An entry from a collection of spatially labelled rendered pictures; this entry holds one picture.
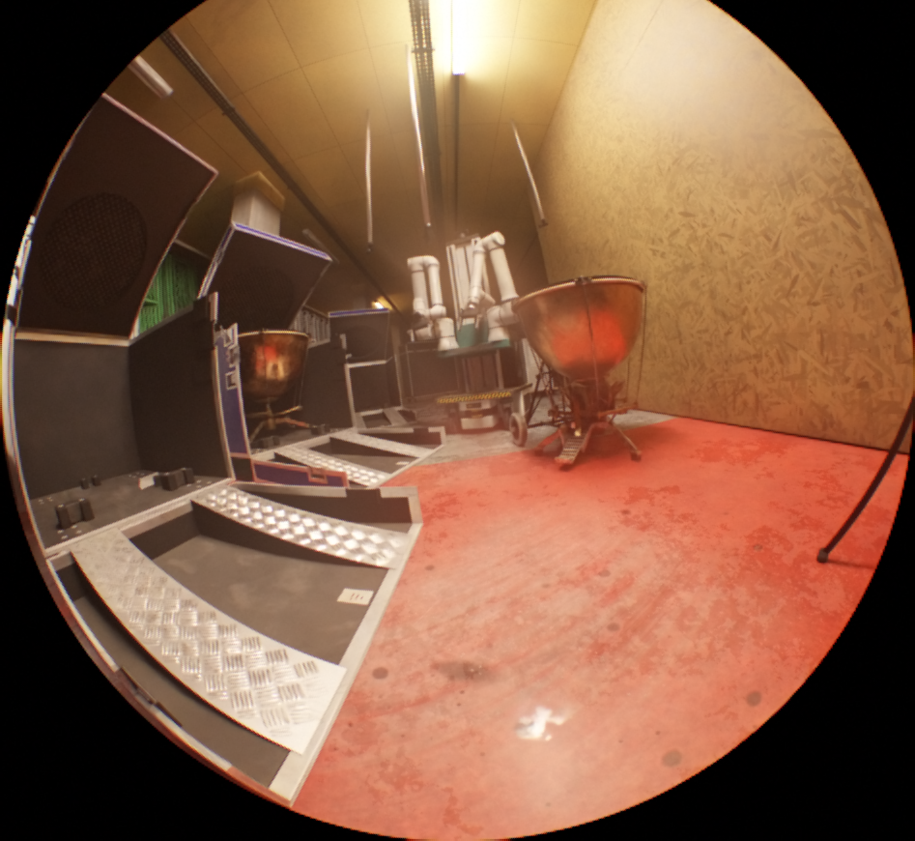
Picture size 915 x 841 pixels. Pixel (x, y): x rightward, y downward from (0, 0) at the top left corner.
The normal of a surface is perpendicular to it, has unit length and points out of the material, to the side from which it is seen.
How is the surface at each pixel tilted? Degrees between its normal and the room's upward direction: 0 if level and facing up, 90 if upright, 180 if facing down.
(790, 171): 90
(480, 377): 90
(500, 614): 0
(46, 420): 90
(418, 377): 90
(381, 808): 0
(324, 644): 2
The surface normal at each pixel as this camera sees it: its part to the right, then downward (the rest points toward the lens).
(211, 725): -0.11, -0.99
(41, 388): 0.99, -0.13
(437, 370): 0.50, -0.06
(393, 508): -0.09, 0.02
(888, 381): -0.99, 0.13
